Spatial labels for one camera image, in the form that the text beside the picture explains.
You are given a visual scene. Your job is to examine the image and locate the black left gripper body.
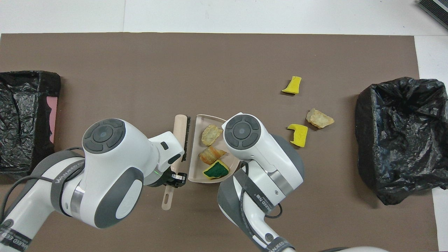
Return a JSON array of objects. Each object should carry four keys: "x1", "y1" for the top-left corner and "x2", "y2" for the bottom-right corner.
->
[{"x1": 147, "y1": 168, "x2": 174, "y2": 188}]

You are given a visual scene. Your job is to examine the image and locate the beige plastic dustpan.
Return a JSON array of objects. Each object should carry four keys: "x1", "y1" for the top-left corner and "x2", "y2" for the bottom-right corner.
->
[{"x1": 188, "y1": 114, "x2": 242, "y2": 183}]

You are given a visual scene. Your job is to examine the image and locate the green and yellow sponge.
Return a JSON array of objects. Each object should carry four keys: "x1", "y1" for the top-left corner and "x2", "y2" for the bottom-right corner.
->
[{"x1": 203, "y1": 160, "x2": 230, "y2": 180}]

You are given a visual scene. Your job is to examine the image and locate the orange striped sponge chunk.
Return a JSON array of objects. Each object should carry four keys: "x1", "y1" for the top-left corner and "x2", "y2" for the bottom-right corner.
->
[{"x1": 199, "y1": 146, "x2": 227, "y2": 165}]

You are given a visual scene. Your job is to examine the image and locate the beige hand brush black bristles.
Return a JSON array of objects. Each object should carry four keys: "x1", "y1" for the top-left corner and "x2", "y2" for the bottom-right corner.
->
[{"x1": 161, "y1": 114, "x2": 191, "y2": 211}]

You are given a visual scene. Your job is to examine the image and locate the pale cream sponge chunk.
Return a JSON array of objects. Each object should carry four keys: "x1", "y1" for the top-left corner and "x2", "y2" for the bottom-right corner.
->
[
  {"x1": 201, "y1": 124, "x2": 223, "y2": 147},
  {"x1": 306, "y1": 108, "x2": 335, "y2": 129}
]

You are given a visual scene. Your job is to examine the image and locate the yellow notched sponge piece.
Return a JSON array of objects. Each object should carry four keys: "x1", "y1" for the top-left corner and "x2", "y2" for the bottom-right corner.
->
[{"x1": 287, "y1": 124, "x2": 309, "y2": 148}]

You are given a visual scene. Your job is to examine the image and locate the yellow sponge wedge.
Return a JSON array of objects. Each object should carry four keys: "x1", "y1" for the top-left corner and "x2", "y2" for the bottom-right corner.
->
[{"x1": 281, "y1": 76, "x2": 302, "y2": 95}]

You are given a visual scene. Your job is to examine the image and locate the pink plastic bin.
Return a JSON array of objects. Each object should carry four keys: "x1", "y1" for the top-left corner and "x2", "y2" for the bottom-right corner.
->
[{"x1": 47, "y1": 97, "x2": 57, "y2": 143}]

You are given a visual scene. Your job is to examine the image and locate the black plastic trash bag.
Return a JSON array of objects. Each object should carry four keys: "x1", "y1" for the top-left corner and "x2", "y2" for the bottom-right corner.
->
[
  {"x1": 0, "y1": 71, "x2": 62, "y2": 180},
  {"x1": 355, "y1": 77, "x2": 448, "y2": 205}
]

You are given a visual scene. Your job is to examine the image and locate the brown table mat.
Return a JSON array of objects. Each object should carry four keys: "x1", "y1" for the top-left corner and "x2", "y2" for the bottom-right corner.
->
[{"x1": 0, "y1": 33, "x2": 440, "y2": 252}]

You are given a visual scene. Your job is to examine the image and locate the dark grey ribbed device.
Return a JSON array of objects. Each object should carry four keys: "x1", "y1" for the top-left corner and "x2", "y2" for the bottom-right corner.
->
[{"x1": 417, "y1": 0, "x2": 448, "y2": 30}]

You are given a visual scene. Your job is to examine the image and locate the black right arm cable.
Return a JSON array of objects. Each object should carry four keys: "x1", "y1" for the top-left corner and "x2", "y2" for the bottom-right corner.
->
[{"x1": 238, "y1": 160, "x2": 283, "y2": 245}]

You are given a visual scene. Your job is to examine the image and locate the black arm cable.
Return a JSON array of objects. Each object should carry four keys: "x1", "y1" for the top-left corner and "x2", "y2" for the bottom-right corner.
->
[
  {"x1": 238, "y1": 160, "x2": 283, "y2": 245},
  {"x1": 0, "y1": 164, "x2": 84, "y2": 224}
]

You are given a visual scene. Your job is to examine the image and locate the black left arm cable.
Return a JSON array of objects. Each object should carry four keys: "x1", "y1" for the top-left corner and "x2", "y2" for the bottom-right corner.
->
[{"x1": 0, "y1": 164, "x2": 84, "y2": 224}]

